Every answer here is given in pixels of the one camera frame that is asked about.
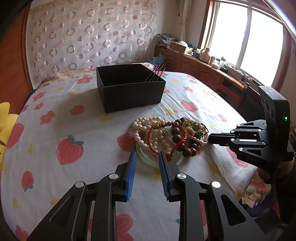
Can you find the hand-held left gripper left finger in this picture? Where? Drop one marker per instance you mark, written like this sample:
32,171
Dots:
130,176

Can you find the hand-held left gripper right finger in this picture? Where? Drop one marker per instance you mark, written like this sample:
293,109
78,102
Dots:
163,178

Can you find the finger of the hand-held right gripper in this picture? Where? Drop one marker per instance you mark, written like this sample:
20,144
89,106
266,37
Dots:
252,126
252,151

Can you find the pale jade bangle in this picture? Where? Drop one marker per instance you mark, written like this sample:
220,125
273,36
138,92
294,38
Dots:
148,160

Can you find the black storage box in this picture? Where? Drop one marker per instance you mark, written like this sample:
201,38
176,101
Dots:
131,97

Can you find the floral bed sheet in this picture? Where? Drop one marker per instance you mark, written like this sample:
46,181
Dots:
256,190

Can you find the white bottle green cap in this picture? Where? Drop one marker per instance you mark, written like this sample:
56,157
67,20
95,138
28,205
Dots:
222,63

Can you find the window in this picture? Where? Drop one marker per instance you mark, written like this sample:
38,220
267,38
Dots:
254,46

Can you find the wooden cabinet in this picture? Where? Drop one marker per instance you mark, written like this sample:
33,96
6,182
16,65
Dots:
196,67

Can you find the pink thermos jug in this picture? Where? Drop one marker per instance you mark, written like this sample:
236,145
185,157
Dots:
205,55

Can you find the strawberry printed blanket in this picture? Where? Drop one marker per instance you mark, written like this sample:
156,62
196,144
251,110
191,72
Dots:
69,115

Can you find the metal hairpin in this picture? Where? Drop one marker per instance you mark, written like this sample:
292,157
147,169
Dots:
162,73
153,73
157,73

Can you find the cardboard box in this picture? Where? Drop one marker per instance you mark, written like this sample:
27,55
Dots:
178,47

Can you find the blue bag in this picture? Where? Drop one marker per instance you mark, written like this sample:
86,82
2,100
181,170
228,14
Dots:
158,59

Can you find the floral quilt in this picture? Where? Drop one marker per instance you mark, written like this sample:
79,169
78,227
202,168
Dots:
67,73

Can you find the stack of printed papers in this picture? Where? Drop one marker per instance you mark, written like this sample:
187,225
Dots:
165,39

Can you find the beige window curtain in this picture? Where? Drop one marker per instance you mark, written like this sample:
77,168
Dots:
189,18

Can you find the yellow plush toy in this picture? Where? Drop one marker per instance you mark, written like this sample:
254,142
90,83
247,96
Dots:
7,125

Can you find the wooden wardrobe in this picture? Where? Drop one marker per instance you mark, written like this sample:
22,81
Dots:
20,81

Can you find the circle patterned curtain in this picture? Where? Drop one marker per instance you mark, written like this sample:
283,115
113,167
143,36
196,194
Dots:
92,34

